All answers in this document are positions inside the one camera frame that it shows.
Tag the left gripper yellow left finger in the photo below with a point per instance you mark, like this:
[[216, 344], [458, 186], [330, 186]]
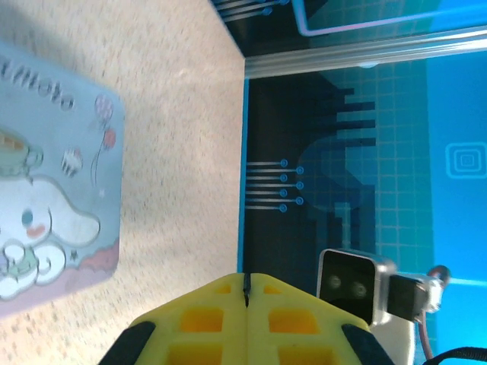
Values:
[[198, 323]]

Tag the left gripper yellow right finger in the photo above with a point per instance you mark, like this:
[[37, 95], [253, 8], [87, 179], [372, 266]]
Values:
[[300, 323]]

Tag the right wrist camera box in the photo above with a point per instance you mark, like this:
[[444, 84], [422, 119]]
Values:
[[350, 281]]

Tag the aluminium frame post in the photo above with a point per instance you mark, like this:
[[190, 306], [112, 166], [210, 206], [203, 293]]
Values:
[[342, 57]]

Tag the cartoon printed tin box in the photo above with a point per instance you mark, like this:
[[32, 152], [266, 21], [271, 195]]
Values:
[[57, 190]]

